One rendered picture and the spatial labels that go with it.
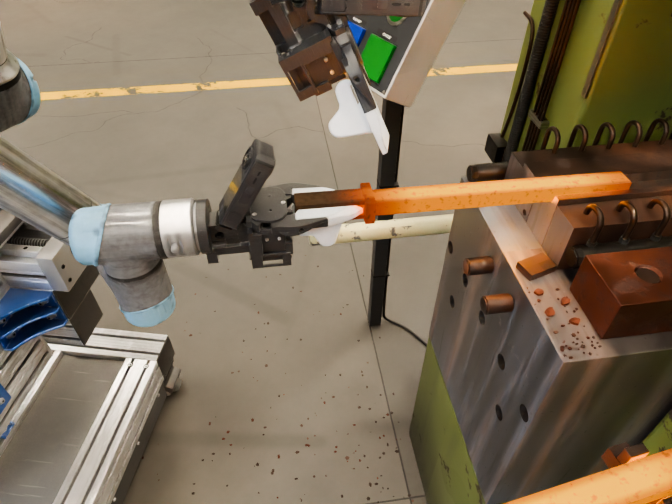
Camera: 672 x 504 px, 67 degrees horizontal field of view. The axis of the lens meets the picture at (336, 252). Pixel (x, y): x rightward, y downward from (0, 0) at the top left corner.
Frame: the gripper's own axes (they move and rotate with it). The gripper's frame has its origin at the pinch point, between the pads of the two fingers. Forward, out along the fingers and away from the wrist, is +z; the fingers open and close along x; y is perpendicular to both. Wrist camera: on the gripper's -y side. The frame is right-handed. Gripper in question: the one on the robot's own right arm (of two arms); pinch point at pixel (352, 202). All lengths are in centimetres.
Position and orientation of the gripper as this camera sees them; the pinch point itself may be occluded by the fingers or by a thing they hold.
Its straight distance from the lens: 67.2
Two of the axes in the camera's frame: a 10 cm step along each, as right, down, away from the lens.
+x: 1.4, 6.8, -7.2
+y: -0.1, 7.3, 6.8
